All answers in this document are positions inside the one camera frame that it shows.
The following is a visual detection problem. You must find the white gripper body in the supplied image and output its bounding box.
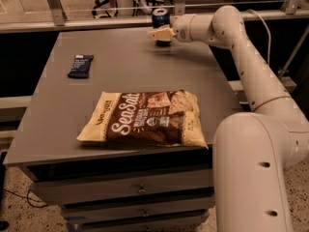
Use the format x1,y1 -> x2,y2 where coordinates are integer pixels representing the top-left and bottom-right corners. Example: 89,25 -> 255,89
171,14 -> 194,43

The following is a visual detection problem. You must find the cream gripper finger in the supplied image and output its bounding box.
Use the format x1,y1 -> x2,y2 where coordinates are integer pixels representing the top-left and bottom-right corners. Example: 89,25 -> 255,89
149,27 -> 176,42

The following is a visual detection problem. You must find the blue pepsi can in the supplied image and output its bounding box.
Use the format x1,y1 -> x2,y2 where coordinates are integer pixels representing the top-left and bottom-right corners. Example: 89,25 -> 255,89
152,7 -> 172,47

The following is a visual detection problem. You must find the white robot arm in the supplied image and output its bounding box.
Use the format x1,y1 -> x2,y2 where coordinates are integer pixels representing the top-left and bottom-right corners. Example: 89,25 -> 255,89
150,6 -> 309,232

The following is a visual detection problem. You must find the brown sea salt chip bag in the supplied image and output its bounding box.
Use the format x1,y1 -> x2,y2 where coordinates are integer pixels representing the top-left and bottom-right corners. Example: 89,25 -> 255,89
77,90 -> 207,147

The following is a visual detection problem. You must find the dark blue snack bar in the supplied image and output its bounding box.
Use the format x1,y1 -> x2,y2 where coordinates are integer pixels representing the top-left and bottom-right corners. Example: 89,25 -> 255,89
68,55 -> 94,78

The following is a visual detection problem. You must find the top grey drawer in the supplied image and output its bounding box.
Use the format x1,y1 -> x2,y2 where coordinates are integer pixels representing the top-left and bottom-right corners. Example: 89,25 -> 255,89
31,168 -> 213,205

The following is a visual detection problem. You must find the grey drawer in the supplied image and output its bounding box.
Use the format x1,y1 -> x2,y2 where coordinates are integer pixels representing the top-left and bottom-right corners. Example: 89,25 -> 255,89
67,210 -> 209,232
61,194 -> 215,223
31,168 -> 213,205

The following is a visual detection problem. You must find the grey drawer cabinet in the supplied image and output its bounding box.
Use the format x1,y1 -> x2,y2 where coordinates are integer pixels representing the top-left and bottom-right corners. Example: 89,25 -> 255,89
5,28 -> 240,232

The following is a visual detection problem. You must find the middle grey drawer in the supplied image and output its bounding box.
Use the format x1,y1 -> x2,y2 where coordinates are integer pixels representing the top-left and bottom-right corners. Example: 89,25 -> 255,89
61,194 -> 215,223

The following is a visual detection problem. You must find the bottom grey drawer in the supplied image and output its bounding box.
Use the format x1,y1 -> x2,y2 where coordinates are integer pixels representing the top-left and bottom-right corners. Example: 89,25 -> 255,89
67,210 -> 209,232

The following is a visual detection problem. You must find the white cable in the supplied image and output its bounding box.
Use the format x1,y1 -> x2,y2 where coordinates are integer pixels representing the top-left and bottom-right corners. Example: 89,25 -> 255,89
246,9 -> 272,66

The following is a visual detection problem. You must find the metal railing frame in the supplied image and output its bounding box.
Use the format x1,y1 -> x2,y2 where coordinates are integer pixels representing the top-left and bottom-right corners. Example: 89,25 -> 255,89
0,0 -> 309,31

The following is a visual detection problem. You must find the black floor cable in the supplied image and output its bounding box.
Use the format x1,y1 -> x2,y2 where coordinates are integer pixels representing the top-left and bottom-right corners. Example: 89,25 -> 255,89
2,188 -> 49,209

